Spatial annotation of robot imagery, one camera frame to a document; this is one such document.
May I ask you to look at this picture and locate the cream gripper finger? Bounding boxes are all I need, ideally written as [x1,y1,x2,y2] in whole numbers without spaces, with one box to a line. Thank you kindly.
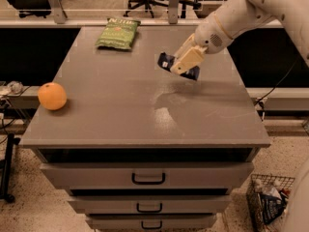
[170,45,208,75]
[174,34,196,60]

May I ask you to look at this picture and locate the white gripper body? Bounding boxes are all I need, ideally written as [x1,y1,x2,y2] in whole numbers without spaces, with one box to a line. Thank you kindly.
[194,13,233,54]

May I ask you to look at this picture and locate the dark blue rxbar wrapper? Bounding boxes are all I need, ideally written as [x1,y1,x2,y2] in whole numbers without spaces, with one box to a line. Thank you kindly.
[157,52,200,80]

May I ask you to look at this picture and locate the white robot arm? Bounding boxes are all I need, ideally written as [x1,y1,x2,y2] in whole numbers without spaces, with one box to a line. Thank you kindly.
[169,0,309,76]

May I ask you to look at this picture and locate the black office chair centre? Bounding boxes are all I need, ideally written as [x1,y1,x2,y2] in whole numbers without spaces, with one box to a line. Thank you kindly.
[124,0,201,23]

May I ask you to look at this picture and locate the green chip bag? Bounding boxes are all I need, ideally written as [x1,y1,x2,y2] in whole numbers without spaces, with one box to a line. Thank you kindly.
[96,18,140,50]

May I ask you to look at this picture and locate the grey drawer cabinet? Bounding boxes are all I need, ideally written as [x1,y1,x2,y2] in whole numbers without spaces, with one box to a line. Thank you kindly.
[22,26,270,232]

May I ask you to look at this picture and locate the orange fruit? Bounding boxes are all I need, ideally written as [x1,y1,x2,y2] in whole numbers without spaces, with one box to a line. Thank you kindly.
[38,82,67,110]

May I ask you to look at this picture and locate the snack bags in basket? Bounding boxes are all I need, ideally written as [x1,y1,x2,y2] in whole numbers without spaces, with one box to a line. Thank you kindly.
[254,179,290,225]

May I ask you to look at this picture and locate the black stand at left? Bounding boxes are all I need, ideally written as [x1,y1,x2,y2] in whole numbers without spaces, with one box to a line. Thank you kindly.
[0,133,20,203]

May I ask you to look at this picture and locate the top drawer black handle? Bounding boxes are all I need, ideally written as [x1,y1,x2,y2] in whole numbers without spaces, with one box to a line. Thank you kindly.
[131,173,166,186]

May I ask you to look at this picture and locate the drawer black handle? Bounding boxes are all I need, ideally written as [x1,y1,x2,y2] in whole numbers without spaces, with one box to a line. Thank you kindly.
[141,221,163,230]
[131,173,166,186]
[136,203,163,214]

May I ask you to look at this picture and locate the metal railing frame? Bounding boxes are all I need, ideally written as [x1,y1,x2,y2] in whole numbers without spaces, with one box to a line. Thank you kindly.
[0,0,203,27]

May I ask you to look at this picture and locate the wire mesh basket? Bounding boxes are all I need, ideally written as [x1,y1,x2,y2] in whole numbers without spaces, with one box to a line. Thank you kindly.
[246,174,295,232]

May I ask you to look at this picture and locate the middle drawer black handle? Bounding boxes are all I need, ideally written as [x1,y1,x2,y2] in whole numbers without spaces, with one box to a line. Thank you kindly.
[136,203,163,214]

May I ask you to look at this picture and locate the bottom drawer black handle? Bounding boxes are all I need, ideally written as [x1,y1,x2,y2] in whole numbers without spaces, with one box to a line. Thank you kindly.
[141,221,163,230]

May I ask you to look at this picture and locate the cables at left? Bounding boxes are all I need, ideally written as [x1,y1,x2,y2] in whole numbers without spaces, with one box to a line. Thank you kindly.
[0,80,32,145]

